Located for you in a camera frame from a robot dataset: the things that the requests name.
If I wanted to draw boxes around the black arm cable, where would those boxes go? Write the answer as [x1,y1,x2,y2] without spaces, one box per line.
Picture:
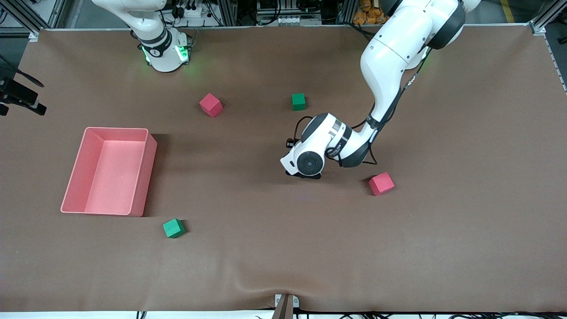
[0,53,45,88]
[286,44,432,168]

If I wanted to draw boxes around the pink plastic tray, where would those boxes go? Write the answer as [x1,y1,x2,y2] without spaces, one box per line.
[60,127,158,217]

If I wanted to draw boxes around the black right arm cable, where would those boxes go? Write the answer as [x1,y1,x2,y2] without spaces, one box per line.
[0,53,45,88]

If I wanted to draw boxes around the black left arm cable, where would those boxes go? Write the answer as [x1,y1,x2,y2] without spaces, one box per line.
[286,44,432,168]

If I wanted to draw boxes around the aluminium profile post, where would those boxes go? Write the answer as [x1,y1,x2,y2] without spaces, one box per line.
[217,0,237,26]
[337,0,355,25]

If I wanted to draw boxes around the white power strip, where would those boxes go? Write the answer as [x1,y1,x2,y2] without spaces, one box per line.
[175,4,209,19]

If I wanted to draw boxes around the grey metal table clamp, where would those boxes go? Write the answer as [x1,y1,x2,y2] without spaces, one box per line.
[274,293,300,319]

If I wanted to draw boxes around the aluminium frame corner strut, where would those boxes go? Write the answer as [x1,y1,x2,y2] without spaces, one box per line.
[529,0,567,93]
[0,0,67,43]

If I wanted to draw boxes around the pink foam cube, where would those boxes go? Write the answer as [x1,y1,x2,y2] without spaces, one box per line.
[369,171,395,196]
[199,93,224,118]

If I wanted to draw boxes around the orange packaged goods pile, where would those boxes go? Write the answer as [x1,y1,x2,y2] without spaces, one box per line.
[353,0,390,25]

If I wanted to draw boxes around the brown table mat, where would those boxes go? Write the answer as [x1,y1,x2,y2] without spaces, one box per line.
[0,25,567,313]

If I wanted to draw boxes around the white terminal strip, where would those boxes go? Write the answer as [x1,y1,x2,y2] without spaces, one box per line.
[274,16,322,26]

